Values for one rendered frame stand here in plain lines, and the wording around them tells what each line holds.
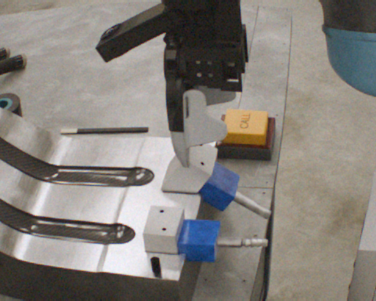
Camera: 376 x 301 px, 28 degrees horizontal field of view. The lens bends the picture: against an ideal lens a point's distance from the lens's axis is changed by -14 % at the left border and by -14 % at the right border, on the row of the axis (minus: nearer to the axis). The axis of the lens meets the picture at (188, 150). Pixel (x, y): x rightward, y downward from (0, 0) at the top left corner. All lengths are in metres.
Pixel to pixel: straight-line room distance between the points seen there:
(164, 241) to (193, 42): 0.21
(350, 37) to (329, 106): 2.43
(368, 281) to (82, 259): 0.34
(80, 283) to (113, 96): 0.50
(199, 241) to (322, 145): 1.75
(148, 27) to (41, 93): 0.55
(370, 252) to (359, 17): 0.40
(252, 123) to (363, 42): 0.82
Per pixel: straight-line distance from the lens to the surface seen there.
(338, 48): 0.41
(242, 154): 1.19
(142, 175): 1.03
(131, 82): 1.39
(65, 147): 1.11
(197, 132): 0.92
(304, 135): 2.67
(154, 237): 0.90
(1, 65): 1.47
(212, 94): 0.98
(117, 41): 0.90
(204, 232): 0.92
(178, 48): 0.89
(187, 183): 0.99
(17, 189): 1.03
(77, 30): 1.61
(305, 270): 2.17
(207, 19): 0.88
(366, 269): 0.77
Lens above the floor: 1.50
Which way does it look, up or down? 35 degrees down
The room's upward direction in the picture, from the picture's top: 4 degrees counter-clockwise
